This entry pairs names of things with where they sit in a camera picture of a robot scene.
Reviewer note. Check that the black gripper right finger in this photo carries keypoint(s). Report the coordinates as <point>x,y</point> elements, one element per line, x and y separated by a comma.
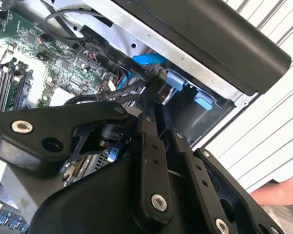
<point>193,175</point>

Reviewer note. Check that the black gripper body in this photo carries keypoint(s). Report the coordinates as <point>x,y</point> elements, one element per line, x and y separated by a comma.
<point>88,207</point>

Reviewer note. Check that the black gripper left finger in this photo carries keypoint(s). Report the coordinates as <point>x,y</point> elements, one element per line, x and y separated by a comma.
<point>51,122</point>

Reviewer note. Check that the hard disk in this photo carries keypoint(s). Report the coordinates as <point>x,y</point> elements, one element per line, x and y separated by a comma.
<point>175,78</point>

